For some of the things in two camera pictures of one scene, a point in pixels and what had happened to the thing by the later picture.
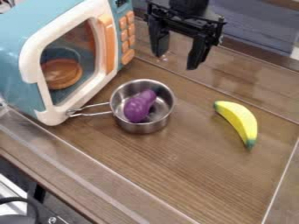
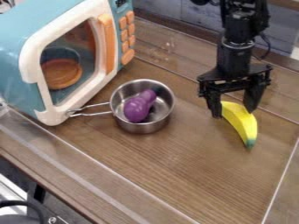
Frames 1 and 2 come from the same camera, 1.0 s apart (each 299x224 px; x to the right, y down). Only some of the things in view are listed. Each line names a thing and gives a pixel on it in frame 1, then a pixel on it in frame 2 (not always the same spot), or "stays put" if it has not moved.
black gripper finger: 159,35 to 214,100
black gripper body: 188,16 to 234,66
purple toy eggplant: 138,105 stays put
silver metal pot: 159,111 stays put
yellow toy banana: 240,119 stays put
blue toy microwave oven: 62,49 stays put
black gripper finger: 200,51 to 254,91
